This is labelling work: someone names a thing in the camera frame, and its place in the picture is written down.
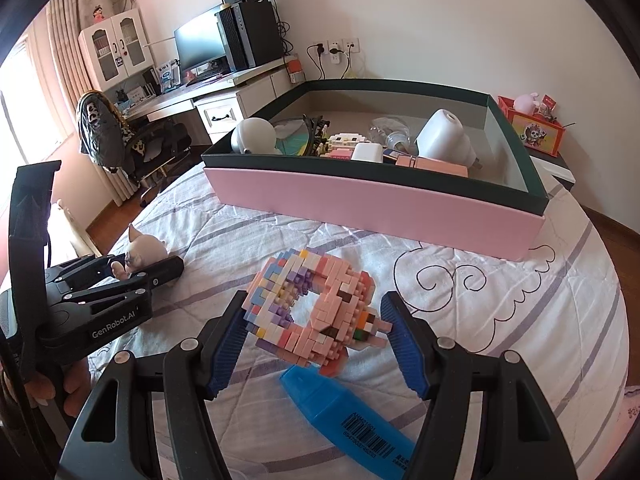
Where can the dark-topped nightstand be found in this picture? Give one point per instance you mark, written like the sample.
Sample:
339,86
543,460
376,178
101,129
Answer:
555,167

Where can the white charger block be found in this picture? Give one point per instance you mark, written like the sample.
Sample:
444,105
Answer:
367,152

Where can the black computer tower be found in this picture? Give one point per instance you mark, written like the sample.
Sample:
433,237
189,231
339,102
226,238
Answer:
250,35

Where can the orange-capped bottle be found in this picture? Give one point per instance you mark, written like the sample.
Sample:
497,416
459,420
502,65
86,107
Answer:
296,70

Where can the white pink brick cat figure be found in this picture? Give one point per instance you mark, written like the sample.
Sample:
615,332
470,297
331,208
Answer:
342,146

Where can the pink box with green rim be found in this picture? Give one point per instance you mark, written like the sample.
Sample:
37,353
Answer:
375,205

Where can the red printed storage box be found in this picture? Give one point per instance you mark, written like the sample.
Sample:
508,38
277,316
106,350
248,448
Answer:
537,135

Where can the white cone-shaped device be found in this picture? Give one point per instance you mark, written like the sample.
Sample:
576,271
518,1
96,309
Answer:
445,135

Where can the small doll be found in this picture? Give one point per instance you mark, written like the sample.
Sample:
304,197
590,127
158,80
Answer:
98,12

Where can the blue white box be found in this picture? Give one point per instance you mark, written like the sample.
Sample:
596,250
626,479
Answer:
169,74

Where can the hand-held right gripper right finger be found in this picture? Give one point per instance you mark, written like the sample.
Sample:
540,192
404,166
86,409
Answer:
407,355

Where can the pink curtain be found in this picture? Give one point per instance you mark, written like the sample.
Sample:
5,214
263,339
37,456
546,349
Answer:
65,40

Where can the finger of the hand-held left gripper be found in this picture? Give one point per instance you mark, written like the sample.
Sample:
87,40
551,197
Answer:
160,270
80,266

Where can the black office chair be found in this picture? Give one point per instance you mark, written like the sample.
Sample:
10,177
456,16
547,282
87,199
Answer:
160,145

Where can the white quilted bedspread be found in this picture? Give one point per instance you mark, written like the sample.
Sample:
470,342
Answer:
475,310

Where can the pink rectangular case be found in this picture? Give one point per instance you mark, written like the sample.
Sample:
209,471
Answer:
435,165

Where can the white round lamp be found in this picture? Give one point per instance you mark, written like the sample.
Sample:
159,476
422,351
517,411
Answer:
255,135

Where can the white cat figurine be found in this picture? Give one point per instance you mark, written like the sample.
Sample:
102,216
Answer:
142,250

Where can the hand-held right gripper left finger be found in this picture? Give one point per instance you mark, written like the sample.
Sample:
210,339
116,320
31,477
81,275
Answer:
227,355

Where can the black patterned jacket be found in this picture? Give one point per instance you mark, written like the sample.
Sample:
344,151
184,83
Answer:
100,125

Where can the person's left hand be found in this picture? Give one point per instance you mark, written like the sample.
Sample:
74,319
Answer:
77,385

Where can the white glass-door hutch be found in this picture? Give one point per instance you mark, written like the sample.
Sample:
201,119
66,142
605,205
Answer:
115,50

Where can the white desk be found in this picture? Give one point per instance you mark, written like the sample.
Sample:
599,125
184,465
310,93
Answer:
220,97

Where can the pastel brick donut figure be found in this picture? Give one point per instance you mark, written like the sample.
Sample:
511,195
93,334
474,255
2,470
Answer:
330,310

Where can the black computer monitor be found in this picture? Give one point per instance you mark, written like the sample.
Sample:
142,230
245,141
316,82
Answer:
200,45

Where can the clear plastic bottle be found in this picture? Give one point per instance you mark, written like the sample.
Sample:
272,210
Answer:
395,135

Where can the white wall outlet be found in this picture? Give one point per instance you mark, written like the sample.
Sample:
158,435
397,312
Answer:
352,46
336,50
320,50

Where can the blue highlighter pen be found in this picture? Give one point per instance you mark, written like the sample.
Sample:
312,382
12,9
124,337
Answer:
340,412

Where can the pink plush toy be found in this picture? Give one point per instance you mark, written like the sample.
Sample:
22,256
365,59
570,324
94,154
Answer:
525,102

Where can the red white small card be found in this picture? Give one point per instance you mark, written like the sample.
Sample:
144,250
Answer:
549,102

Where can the round teal mirror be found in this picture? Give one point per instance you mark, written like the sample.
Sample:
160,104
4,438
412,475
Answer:
292,142

